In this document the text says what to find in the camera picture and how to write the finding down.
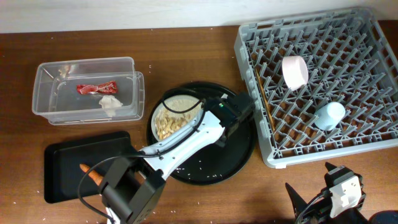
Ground wooden chopstick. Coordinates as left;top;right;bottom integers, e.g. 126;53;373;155
254;67;275;132

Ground light blue cup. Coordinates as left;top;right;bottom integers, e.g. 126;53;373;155
315;102;346;131

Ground rice and food scraps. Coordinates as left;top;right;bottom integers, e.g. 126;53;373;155
154;98;201;141

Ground grey plate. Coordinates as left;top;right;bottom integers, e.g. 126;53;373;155
150;95;203;142

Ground white tissue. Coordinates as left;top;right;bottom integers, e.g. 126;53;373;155
99;95;123;118

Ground red snack wrapper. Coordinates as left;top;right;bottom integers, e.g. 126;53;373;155
76;81;118;95

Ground orange carrot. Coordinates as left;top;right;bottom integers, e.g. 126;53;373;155
80;164;103;186

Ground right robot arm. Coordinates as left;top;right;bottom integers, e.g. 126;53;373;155
285;162;397;224

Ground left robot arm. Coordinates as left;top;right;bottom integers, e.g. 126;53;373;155
99;93;255;223

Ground grey dishwasher rack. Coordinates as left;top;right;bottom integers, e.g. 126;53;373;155
234;7;397;169

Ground clear plastic bin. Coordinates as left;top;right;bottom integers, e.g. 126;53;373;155
32;57;145;125

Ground black rectangular tray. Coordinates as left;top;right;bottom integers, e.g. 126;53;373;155
44;131;133;203

